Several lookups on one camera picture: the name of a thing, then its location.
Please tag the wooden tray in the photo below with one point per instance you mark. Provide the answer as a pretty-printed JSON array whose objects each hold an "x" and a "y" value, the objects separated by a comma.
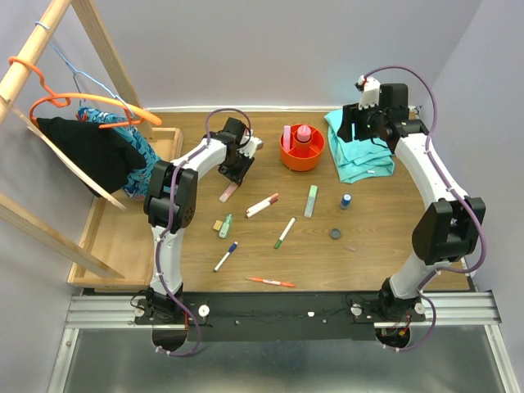
[{"x": 121, "y": 239}]

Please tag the blue cap white marker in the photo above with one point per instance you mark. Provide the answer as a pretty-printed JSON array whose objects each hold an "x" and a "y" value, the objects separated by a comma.
[{"x": 231, "y": 249}]

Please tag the orange cap highlighter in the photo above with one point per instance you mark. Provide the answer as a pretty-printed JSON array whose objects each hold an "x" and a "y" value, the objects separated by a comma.
[{"x": 228, "y": 192}]

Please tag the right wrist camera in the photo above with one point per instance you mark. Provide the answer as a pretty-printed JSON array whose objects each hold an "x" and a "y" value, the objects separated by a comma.
[{"x": 370, "y": 92}]

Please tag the blue patterned garment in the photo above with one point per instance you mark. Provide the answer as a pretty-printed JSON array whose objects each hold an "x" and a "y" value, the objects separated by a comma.
[{"x": 138, "y": 179}]

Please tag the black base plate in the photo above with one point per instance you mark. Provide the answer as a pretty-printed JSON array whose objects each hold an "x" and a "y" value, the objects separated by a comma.
[{"x": 194, "y": 317}]

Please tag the grey round cap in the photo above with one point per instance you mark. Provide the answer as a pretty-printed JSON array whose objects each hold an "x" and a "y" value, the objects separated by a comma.
[{"x": 335, "y": 234}]

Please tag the green highlighter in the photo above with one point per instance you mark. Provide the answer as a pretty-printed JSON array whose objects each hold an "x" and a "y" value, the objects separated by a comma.
[{"x": 311, "y": 199}]

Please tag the orange divided round container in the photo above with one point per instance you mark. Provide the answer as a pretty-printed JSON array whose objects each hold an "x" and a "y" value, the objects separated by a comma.
[{"x": 303, "y": 157}]

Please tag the wooden clothes rack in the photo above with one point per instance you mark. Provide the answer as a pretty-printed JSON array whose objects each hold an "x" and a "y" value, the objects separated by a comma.
[{"x": 14, "y": 80}]

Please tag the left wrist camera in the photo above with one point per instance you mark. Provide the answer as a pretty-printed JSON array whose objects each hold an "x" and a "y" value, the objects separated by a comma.
[{"x": 252, "y": 146}]

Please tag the pink cap white marker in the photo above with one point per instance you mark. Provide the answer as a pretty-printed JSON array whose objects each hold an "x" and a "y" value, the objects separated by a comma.
[{"x": 265, "y": 201}]

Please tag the black garment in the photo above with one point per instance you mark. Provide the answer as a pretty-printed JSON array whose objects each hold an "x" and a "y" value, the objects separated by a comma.
[{"x": 102, "y": 154}]

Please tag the aluminium rail frame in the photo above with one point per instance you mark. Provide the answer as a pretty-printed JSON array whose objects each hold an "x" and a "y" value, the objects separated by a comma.
[{"x": 461, "y": 309}]

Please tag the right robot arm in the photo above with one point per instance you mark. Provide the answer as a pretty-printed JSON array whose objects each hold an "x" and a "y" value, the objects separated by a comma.
[{"x": 448, "y": 229}]

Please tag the teal folded cloth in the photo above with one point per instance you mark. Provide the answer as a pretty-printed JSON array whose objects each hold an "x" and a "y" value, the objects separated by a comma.
[{"x": 356, "y": 160}]

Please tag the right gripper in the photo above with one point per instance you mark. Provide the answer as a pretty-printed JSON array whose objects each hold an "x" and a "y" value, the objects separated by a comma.
[{"x": 351, "y": 114}]

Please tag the small green correction bottle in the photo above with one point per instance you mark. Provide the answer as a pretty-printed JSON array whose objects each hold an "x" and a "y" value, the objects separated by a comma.
[{"x": 225, "y": 227}]

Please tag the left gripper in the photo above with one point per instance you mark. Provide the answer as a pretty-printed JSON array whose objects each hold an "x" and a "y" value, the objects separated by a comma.
[{"x": 237, "y": 176}]

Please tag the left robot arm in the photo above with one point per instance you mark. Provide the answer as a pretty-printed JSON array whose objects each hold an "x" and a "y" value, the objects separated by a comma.
[{"x": 171, "y": 204}]

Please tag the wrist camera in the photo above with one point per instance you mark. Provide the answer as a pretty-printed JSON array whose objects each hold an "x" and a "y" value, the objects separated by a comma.
[
  {"x": 370, "y": 92},
  {"x": 252, "y": 146}
]

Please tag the green cap white marker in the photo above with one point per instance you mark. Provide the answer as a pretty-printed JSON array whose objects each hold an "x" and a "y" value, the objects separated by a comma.
[{"x": 284, "y": 233}]

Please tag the orange pen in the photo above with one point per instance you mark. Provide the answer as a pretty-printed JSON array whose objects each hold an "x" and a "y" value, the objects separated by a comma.
[{"x": 271, "y": 282}]

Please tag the dark red cap marker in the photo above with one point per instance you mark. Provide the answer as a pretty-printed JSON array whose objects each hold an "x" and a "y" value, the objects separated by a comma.
[{"x": 259, "y": 209}]

